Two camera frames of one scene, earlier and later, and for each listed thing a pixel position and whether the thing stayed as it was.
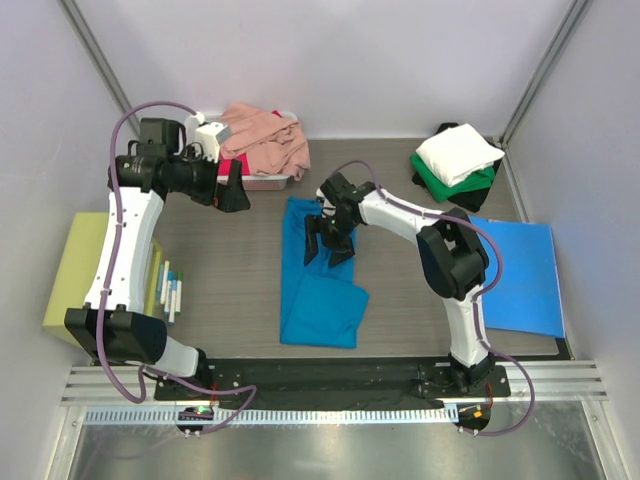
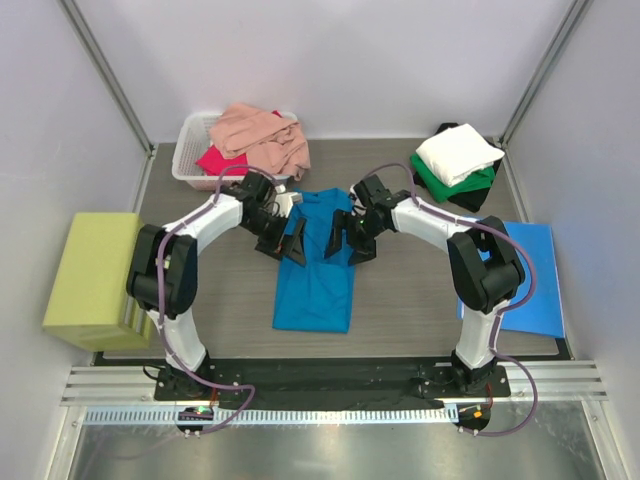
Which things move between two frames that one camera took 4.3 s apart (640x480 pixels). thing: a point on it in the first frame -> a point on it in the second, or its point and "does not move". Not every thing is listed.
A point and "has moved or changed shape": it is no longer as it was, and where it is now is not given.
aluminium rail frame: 118,386 does not move
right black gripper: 343,249 -> 363,250
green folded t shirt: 439,189 does not move
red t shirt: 225,161 does not move
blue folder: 526,296 does not move
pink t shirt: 273,145 does not move
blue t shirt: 319,305 has moved or changed shape
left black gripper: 226,198 -> 290,246
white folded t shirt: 456,152 does not move
